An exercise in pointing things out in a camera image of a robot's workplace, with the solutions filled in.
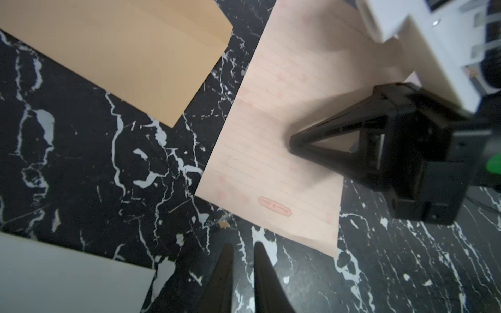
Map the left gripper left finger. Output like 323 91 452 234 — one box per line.
196 243 234 313

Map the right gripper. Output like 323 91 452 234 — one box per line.
289 83 500 225

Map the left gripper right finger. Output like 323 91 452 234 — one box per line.
254 241 294 312

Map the cream letter paper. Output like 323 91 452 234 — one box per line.
196 1 410 257

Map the white envelope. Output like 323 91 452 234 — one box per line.
1 233 154 312

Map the brown kraft envelope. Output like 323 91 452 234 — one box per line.
1 1 233 127

